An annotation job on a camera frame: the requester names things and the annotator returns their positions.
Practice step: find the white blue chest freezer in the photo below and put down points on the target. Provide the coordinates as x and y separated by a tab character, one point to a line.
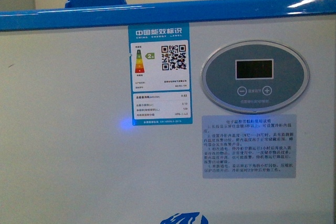
71	154

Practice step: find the grey instruction sticker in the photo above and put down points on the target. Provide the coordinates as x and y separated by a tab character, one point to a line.
249	146

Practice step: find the China energy label sticker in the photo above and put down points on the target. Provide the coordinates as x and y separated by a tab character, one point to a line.
161	90

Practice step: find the oval temperature control panel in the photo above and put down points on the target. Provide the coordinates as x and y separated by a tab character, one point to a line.
254	76

